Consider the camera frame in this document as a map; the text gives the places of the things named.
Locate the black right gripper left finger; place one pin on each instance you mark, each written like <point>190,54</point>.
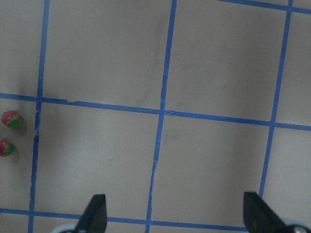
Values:
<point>94,218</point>

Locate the red strawberry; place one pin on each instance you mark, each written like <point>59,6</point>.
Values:
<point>11,119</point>
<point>6,148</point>

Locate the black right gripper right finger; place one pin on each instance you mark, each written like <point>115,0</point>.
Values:
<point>258,217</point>

